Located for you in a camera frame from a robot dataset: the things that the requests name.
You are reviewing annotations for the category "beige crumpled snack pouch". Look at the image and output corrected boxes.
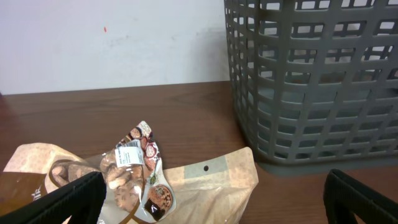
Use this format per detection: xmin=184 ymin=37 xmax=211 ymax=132
xmin=159 ymin=147 xmax=259 ymax=223

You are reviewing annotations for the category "clear cookie snack bag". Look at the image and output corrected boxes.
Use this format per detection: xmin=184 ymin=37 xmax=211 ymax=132
xmin=49 ymin=121 xmax=177 ymax=224

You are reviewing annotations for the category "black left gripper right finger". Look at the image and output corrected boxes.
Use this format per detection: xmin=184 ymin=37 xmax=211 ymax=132
xmin=323 ymin=169 xmax=397 ymax=224

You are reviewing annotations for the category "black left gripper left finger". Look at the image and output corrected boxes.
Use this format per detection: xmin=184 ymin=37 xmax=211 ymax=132
xmin=1 ymin=172 xmax=106 ymax=224

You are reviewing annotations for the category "beige pantry snack pouch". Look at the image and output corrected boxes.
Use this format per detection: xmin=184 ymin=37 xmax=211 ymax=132
xmin=1 ymin=143 xmax=84 ymax=216

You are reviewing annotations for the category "grey plastic basket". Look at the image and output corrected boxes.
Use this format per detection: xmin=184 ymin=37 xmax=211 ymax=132
xmin=224 ymin=0 xmax=397 ymax=175

